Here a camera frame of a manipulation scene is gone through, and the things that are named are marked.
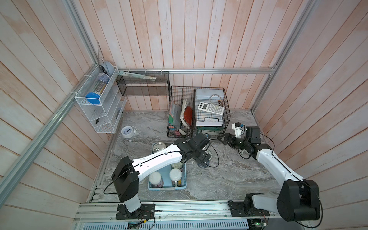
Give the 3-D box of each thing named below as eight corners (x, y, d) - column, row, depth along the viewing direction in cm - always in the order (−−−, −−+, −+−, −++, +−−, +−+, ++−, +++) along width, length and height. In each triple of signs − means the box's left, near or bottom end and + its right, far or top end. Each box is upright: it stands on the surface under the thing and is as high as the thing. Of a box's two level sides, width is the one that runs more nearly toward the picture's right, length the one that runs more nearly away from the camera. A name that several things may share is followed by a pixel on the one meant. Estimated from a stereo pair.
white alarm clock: (120, 137, 106) (118, 135, 103) (125, 128, 111) (123, 125, 109) (133, 139, 105) (131, 136, 102) (137, 129, 110) (136, 127, 108)
